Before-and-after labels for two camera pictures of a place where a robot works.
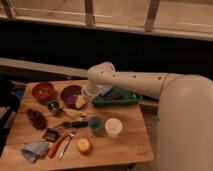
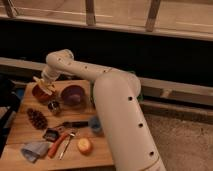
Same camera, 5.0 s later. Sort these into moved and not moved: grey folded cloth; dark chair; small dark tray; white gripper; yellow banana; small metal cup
Moved: yellow banana; white gripper
Not moved: small dark tray; dark chair; grey folded cloth; small metal cup
